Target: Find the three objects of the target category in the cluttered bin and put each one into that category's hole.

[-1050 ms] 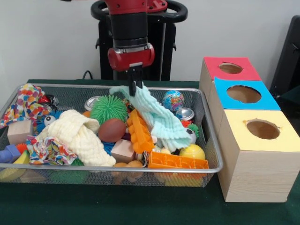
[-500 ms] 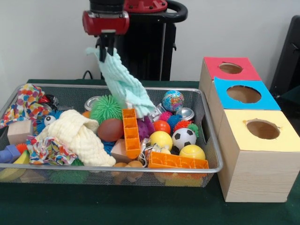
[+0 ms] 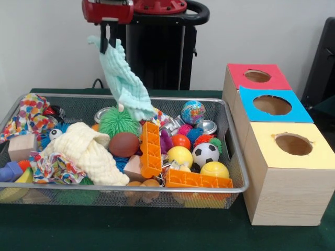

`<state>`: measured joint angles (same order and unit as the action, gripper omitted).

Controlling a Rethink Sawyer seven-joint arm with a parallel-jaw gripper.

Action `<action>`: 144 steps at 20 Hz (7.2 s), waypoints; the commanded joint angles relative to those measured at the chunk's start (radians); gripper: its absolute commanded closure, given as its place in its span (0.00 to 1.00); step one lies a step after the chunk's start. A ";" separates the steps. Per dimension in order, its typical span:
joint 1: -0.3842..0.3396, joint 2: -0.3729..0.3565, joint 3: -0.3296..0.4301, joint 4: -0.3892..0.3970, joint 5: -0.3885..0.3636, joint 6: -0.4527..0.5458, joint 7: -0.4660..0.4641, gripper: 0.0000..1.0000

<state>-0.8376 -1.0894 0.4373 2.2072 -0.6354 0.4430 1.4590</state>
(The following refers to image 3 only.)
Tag mint green cloth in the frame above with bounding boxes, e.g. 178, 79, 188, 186
87, 35, 157, 121

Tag black and white soccer ball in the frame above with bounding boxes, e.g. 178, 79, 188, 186
192, 142, 220, 168

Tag blue globe ball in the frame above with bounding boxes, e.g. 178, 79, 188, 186
181, 100, 206, 125

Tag long orange toy brick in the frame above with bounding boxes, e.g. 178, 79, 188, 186
140, 121, 163, 179

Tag yellow ball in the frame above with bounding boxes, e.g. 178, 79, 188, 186
200, 161, 230, 180

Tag wooden box with three holes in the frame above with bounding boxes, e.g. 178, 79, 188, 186
221, 62, 335, 226

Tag shallow metal mesh bin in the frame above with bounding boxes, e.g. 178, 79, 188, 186
0, 93, 249, 210

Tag brown toy football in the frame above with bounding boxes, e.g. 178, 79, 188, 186
108, 132, 140, 158

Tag wide orange toy brick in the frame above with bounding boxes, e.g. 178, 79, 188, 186
164, 168, 233, 189

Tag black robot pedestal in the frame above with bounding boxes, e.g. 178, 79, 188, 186
115, 0, 210, 91

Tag green spiky ball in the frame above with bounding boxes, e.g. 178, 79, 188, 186
98, 106, 141, 139

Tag black chair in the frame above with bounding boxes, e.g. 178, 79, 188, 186
300, 17, 335, 105

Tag cream muslin cloth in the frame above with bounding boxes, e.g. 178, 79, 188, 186
43, 122, 130, 187

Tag colourful spotted cloth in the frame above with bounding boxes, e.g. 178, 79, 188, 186
0, 93, 65, 144
29, 151, 87, 184

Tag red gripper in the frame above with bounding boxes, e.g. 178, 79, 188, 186
81, 0, 135, 53

